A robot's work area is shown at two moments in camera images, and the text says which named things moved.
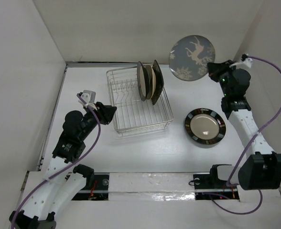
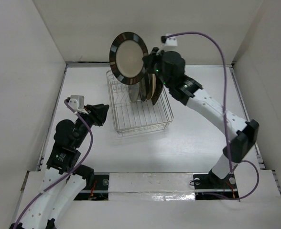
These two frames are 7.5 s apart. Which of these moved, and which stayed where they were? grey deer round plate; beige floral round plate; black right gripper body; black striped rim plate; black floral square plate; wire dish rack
Moved: black right gripper body; grey deer round plate; black striped rim plate
Stayed: wire dish rack; beige floral round plate; black floral square plate
